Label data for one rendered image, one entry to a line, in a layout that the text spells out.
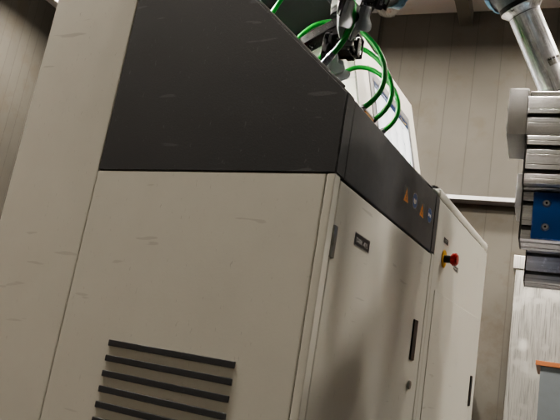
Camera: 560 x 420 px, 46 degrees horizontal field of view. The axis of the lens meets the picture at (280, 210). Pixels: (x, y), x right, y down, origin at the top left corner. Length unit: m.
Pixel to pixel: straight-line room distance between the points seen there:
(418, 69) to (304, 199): 10.20
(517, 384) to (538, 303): 1.00
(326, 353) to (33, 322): 0.67
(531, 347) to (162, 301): 7.45
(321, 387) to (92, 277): 0.55
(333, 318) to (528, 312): 7.42
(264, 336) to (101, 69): 0.79
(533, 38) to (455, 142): 8.80
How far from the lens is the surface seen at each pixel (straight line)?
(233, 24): 1.45
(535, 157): 1.23
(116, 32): 1.66
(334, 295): 1.22
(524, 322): 8.57
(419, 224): 1.69
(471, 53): 11.35
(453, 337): 2.10
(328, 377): 1.23
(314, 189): 1.20
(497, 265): 10.15
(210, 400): 1.23
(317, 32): 1.73
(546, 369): 3.92
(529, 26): 1.97
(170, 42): 1.54
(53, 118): 1.69
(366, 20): 1.57
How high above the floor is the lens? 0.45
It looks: 13 degrees up
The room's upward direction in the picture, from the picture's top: 10 degrees clockwise
